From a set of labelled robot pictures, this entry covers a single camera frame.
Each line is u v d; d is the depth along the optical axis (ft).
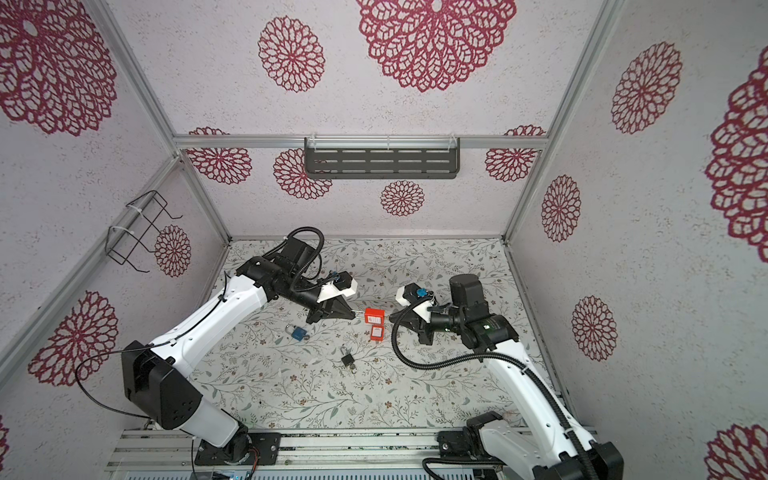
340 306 2.21
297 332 3.10
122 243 2.39
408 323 2.09
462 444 2.41
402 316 2.26
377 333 3.02
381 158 3.11
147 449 2.46
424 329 2.00
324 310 2.07
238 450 2.14
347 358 2.94
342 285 2.01
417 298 1.91
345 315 2.26
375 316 2.25
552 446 1.29
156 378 1.33
